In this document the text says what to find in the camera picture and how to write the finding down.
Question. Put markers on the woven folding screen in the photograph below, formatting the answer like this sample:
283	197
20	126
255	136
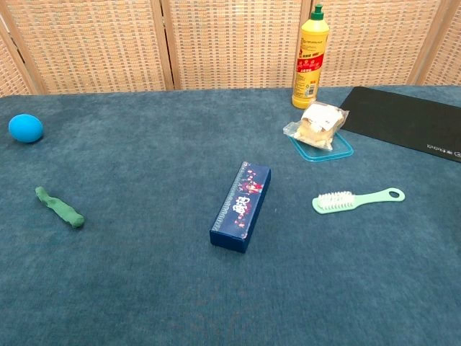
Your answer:
230	43

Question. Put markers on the mint green brush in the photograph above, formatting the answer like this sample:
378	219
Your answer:
367	199

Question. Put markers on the blue transparent container lid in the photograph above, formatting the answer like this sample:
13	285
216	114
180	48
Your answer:
320	155

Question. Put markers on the green cylindrical plastic object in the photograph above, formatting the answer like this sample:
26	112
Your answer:
61	209

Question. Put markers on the black mouse pad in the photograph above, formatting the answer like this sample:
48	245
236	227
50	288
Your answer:
403	119

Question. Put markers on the dark blue printed box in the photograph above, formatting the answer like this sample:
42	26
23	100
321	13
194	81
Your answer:
239	209

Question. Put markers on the blue ball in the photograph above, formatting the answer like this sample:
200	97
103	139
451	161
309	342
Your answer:
25	128

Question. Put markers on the snack in clear bag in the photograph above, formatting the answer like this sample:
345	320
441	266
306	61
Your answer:
318	126

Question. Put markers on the yellow bottle green cap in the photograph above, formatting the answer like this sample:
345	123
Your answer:
314	39

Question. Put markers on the blue table cloth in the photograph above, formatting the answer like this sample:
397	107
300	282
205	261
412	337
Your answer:
144	281

